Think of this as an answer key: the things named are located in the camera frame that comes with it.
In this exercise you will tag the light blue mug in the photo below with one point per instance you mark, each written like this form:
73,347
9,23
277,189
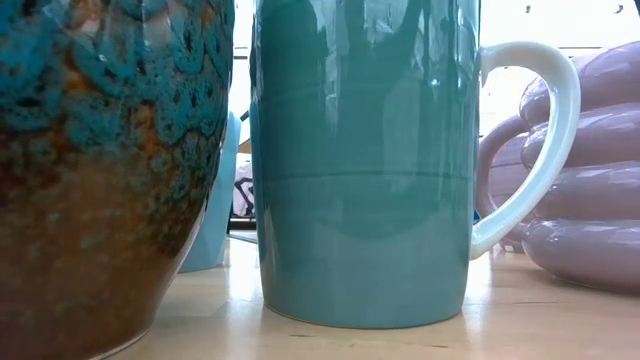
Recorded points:
215,225

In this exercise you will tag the brown teal glazed mug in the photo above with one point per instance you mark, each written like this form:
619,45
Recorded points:
100,150

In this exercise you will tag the lilac ribbed ceramic mug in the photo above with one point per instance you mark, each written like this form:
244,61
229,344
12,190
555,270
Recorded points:
590,190

